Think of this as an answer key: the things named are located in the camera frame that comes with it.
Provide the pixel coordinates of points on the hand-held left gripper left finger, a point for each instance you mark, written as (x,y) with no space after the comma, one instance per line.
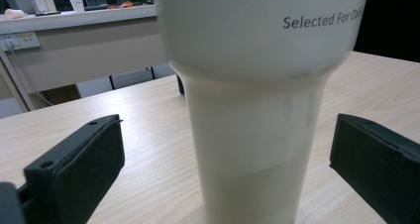
(76,164)

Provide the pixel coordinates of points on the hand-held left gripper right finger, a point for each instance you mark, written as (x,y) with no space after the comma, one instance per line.
(379,171)

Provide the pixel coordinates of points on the white tumbler with straw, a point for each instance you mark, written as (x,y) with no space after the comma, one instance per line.
(251,134)

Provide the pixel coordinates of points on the black chair legs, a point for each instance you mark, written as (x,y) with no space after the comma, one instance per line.
(111,82)

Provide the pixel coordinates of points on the beige office desk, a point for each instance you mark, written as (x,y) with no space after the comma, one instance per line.
(92,52)

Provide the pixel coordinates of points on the pink soft item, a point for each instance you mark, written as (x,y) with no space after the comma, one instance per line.
(15,13)

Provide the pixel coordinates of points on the orange item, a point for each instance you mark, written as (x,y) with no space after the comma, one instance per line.
(121,5)

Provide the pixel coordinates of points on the clear plastic container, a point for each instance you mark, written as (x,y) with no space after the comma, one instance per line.
(39,1)

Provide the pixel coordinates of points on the white wall power socket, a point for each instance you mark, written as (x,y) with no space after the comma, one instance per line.
(23,40)

